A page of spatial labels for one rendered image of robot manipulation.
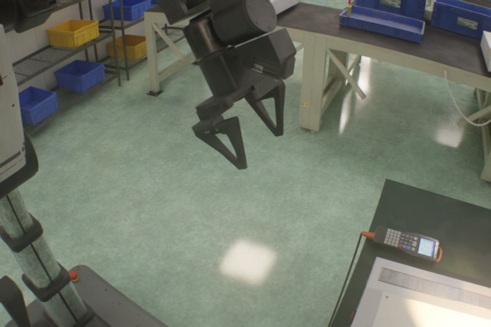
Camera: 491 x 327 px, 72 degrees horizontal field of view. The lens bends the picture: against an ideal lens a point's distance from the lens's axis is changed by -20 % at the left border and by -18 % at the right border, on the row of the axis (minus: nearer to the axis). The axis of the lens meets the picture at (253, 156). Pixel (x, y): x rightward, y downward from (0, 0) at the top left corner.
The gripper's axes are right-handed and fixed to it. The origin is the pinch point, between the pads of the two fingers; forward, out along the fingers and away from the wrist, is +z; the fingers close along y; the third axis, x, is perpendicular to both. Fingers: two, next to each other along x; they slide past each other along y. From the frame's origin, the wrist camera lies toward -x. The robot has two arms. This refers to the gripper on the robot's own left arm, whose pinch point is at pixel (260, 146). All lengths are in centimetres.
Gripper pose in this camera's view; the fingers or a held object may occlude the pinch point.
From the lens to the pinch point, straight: 57.5
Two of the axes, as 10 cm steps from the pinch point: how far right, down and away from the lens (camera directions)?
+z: 4.1, 8.6, 2.9
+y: 5.4, -4.9, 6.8
